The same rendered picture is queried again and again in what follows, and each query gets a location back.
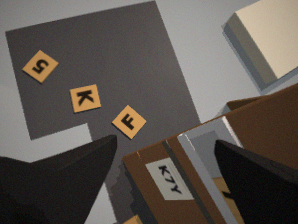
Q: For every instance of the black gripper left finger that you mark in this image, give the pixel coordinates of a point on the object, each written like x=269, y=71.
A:
x=59, y=189

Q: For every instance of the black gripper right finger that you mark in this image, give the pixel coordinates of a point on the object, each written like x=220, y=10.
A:
x=264, y=191

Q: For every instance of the white paper label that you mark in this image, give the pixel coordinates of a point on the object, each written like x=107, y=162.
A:
x=168, y=180

